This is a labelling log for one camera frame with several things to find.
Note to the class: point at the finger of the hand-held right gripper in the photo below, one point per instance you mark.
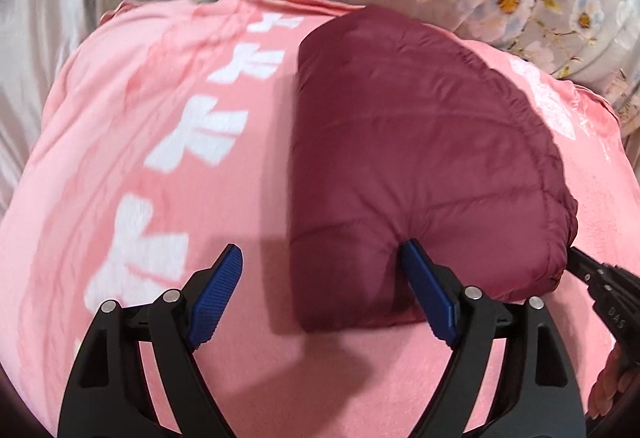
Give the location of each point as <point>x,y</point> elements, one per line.
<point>585,265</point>

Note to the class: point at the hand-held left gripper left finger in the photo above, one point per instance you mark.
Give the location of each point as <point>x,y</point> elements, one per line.
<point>215,298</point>

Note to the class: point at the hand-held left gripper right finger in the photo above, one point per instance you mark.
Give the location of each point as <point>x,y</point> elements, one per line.
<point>430,290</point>

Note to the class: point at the pink blanket with white print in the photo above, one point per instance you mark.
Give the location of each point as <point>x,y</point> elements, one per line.
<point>125,117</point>

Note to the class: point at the person's right hand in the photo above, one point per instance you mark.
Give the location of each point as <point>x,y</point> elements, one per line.
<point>607,383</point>

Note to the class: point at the maroon puffer jacket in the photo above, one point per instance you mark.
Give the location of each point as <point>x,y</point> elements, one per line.
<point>410,142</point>

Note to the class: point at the pale grey satin cloth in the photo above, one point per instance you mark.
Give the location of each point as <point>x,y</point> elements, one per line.
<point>40,42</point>

